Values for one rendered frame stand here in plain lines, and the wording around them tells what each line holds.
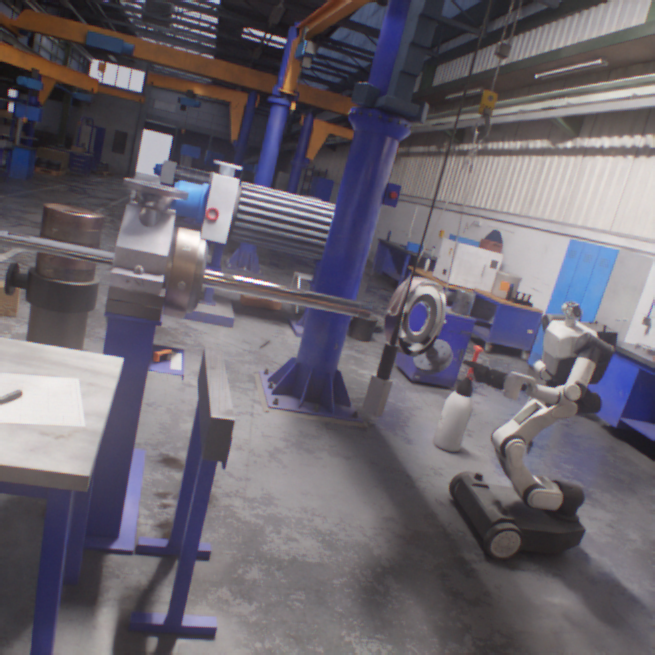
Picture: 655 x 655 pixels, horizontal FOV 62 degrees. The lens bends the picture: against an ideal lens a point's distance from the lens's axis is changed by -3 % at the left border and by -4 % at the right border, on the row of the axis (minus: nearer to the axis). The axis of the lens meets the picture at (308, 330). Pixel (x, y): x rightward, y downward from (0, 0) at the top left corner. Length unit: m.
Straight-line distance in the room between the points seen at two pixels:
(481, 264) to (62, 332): 6.75
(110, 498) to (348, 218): 2.49
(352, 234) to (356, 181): 0.36
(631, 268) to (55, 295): 5.83
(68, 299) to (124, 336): 1.64
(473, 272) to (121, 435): 7.44
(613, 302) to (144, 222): 5.72
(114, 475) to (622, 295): 5.94
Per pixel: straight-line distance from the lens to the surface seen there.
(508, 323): 8.25
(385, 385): 1.83
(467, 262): 9.04
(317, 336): 4.15
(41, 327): 3.88
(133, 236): 2.22
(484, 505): 3.26
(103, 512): 2.48
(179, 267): 2.25
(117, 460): 2.35
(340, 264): 4.04
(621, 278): 7.07
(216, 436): 1.68
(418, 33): 3.92
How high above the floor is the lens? 1.55
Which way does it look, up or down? 14 degrees down
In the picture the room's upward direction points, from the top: 14 degrees clockwise
